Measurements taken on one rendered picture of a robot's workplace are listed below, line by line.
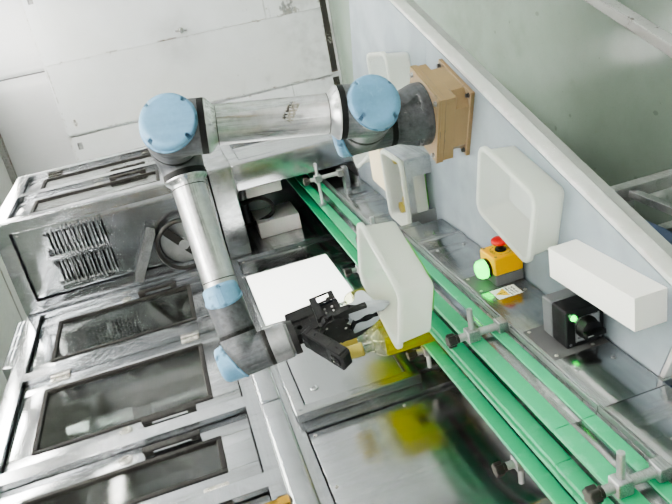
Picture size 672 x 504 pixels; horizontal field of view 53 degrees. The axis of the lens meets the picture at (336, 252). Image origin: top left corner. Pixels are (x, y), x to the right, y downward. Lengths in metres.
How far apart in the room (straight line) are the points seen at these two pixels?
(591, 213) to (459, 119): 0.45
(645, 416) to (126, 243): 2.02
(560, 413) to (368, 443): 0.58
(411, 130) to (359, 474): 0.79
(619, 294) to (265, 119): 0.75
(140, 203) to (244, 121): 1.30
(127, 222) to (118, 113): 2.74
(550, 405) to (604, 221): 0.33
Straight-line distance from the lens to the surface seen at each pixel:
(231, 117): 1.40
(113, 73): 5.30
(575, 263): 1.25
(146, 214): 2.66
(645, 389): 1.24
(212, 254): 1.48
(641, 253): 1.20
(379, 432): 1.67
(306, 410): 1.72
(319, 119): 1.41
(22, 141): 5.92
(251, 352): 1.34
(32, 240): 2.72
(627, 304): 1.16
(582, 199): 1.29
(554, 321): 1.33
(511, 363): 1.33
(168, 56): 5.30
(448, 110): 1.57
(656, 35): 1.95
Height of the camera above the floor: 1.42
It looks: 11 degrees down
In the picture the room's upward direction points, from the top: 106 degrees counter-clockwise
